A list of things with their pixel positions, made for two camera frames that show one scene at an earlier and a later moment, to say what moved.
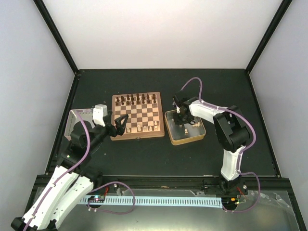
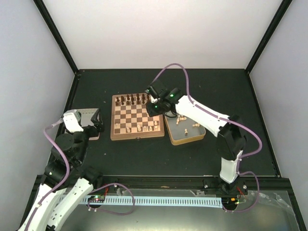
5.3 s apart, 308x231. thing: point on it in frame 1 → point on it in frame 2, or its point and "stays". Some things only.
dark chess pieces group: (129, 101) stays
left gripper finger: (120, 127) → (96, 119)
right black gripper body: (183, 119) → (156, 110)
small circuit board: (98, 198) stays
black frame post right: (267, 36) stays
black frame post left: (51, 25) stays
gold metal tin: (185, 133) stays
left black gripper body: (112, 131) → (94, 132)
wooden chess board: (145, 112) stays
